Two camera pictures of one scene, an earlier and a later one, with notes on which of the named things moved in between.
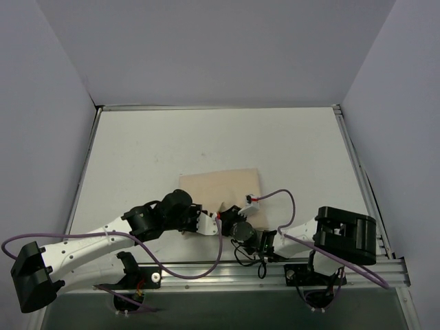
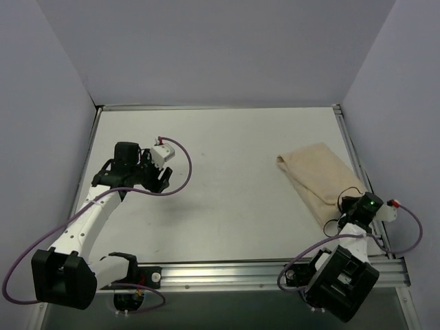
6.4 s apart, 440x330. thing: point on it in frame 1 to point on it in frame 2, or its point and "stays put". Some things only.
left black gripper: (194, 213) to (153, 177)
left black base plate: (138, 277) stays put
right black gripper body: (228, 216) to (350, 213)
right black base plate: (297, 275) stays put
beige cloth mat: (216, 191) to (319, 177)
